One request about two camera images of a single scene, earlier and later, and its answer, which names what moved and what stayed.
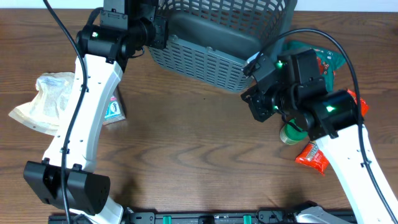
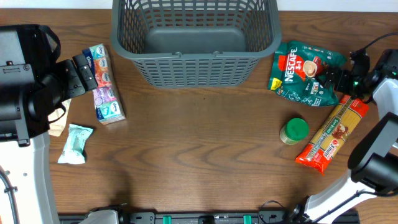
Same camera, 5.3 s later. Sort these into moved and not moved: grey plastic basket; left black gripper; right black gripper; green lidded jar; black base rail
Moved: right black gripper; left black gripper; grey plastic basket
Not moved: green lidded jar; black base rail
